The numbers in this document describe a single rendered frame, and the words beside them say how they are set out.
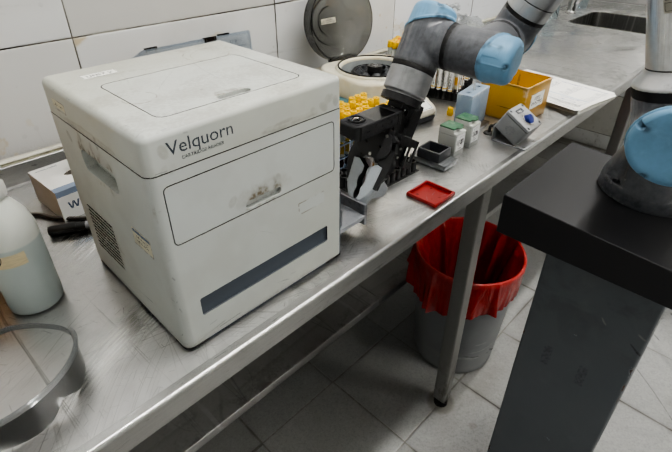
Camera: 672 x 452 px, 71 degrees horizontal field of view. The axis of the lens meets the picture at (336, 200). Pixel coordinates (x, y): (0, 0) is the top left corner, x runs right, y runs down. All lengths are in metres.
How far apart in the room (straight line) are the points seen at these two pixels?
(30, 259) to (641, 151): 0.81
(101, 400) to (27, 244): 0.23
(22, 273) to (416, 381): 1.29
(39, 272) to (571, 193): 0.82
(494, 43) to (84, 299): 0.71
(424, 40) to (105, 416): 0.67
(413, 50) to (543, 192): 0.32
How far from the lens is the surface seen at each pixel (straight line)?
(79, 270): 0.85
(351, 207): 0.82
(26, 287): 0.77
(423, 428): 1.63
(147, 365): 0.67
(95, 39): 1.15
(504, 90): 1.32
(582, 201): 0.88
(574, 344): 1.07
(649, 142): 0.72
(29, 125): 1.14
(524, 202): 0.83
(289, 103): 0.58
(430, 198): 0.94
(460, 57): 0.79
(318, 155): 0.64
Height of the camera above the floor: 1.36
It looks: 32 degrees down
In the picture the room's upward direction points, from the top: straight up
